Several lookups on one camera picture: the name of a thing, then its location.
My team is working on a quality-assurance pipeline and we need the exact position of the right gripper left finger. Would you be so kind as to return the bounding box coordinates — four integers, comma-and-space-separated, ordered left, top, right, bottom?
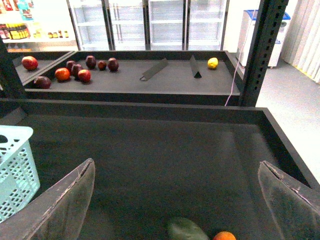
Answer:
0, 158, 96, 240

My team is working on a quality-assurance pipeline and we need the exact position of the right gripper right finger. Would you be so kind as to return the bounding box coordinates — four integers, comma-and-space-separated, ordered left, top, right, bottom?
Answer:
257, 160, 320, 240

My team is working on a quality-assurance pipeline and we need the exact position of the light blue plastic basket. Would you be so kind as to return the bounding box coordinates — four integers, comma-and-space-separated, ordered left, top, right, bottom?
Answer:
0, 125, 40, 222

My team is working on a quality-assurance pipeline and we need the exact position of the red orange apple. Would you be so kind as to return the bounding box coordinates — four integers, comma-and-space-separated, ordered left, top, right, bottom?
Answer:
54, 67, 71, 82

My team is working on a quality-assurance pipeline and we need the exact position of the red apple centre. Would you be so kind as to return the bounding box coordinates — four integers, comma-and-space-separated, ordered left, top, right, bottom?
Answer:
78, 69, 91, 83

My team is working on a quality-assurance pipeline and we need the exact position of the red apple far left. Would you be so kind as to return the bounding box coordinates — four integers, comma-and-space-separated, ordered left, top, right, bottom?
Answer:
21, 56, 38, 71

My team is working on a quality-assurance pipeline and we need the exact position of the orange fruit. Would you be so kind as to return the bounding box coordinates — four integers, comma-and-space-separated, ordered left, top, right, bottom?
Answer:
212, 231, 236, 240

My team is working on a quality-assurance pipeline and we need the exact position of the black near display tray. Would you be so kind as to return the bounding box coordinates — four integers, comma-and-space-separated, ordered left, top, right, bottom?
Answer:
0, 99, 320, 240

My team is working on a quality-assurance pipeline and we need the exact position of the black display tray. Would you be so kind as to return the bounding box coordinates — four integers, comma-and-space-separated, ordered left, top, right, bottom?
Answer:
11, 50, 244, 106
0, 99, 320, 240

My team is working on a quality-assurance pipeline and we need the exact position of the green avocado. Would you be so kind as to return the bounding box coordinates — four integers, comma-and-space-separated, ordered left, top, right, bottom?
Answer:
167, 217, 209, 240

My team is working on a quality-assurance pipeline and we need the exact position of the dark plum front left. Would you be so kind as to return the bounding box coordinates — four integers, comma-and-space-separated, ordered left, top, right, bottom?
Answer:
33, 76, 52, 89

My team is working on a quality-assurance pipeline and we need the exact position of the dark plum behind apples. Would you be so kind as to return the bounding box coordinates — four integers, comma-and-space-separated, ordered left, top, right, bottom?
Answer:
70, 63, 84, 81

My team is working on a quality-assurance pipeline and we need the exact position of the dark plum small back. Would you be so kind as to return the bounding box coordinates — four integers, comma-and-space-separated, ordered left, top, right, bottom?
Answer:
66, 60, 76, 72

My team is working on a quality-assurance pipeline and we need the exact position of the small dark red plum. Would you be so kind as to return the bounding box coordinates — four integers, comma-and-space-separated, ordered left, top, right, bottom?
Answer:
97, 60, 107, 71

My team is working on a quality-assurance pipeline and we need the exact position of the dark plum tall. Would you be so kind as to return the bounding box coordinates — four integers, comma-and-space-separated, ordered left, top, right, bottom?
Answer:
85, 55, 97, 70

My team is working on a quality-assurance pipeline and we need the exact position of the dark plum right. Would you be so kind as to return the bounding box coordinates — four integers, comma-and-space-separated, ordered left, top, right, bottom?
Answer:
107, 57, 119, 72

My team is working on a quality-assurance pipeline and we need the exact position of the flat black divider strip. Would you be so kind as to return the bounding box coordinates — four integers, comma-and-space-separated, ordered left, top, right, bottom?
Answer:
139, 58, 169, 82

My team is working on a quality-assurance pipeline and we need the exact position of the black far display tray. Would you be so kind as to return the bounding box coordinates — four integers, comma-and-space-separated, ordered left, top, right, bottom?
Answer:
11, 50, 244, 106

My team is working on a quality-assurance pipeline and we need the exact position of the yellow lemon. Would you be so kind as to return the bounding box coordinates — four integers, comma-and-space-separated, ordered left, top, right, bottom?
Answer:
207, 57, 219, 70

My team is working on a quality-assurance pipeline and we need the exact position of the black triangular divider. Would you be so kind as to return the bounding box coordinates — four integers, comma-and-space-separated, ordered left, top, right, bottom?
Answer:
189, 55, 202, 79

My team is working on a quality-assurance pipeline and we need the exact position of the stocked white store shelf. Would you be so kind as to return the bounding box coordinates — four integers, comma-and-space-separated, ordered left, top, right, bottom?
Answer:
0, 0, 79, 53

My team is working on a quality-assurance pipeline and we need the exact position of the glass door refrigerator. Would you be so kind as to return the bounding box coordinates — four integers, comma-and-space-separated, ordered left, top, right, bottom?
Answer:
67, 0, 229, 51

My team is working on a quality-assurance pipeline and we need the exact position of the black left steel post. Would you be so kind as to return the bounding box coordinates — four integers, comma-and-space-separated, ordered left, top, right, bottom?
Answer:
0, 37, 28, 100

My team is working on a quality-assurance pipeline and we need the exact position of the pink cable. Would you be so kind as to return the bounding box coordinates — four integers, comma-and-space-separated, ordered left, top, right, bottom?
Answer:
224, 9, 258, 107

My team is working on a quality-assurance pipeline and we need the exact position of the black perforated steel post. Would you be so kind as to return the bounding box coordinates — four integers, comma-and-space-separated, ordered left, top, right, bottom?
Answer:
239, 0, 289, 107

